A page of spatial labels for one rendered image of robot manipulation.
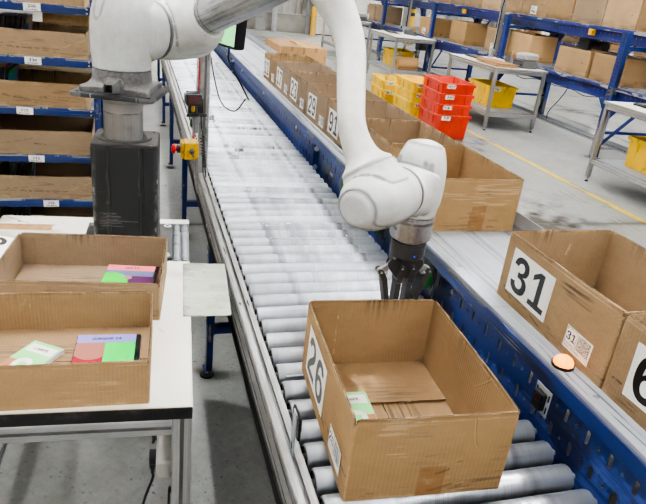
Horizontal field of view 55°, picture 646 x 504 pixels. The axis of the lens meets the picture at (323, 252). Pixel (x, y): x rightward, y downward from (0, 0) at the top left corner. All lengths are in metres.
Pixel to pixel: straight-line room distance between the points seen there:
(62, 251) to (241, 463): 0.96
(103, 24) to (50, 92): 1.13
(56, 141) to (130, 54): 1.21
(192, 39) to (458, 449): 1.27
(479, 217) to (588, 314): 0.73
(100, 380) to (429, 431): 0.62
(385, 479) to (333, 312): 0.40
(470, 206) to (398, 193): 0.83
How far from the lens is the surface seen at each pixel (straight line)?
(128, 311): 1.50
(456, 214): 1.93
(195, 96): 2.50
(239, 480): 2.21
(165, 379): 1.36
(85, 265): 1.82
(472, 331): 1.64
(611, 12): 8.52
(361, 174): 1.13
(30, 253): 1.84
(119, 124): 1.81
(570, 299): 1.37
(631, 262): 1.66
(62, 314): 1.52
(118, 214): 1.85
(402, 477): 1.12
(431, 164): 1.24
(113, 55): 1.76
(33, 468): 2.33
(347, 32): 1.32
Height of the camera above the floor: 1.54
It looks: 24 degrees down
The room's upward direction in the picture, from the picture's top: 7 degrees clockwise
